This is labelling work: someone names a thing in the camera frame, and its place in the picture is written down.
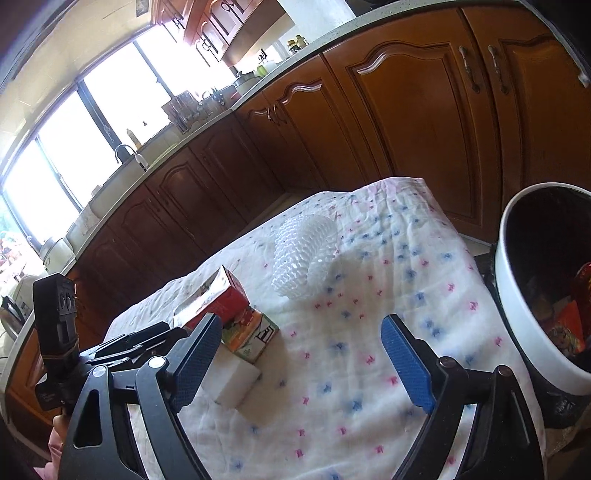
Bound wooden lower cabinets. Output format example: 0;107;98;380
0;4;591;416

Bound metal kettle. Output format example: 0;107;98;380
0;295;29;343

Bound black bin with white rim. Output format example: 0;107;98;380
494;182;591;430

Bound person's left hand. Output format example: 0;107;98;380
50;413;69;457

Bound wooden upper cabinets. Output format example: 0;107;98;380
150;0;296;63

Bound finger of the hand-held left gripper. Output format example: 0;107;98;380
95;322;172;357
87;335;188;370

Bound chrome sink faucet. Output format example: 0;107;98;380
114;144;147;171

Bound white flower-printed cloth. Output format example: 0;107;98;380
104;178;548;480

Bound dish rack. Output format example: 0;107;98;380
161;91;204;132

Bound white foam block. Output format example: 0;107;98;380
203;344;262;409

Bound large white foam fruit net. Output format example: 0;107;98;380
271;213;339;300

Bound red carton box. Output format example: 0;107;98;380
173;265;250;330

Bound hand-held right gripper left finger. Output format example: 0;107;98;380
60;313;225;480

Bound kitchen window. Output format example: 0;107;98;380
0;28;241;259

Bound grey kitchen countertop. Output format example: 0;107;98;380
0;0;509;393

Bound cream rice cooker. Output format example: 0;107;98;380
39;237;77;274

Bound green and orange juice carton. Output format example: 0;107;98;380
221;307;280;363

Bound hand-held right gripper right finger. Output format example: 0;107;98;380
380;314;546;480

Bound wooden cabinets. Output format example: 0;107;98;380
150;0;296;63
0;4;591;416

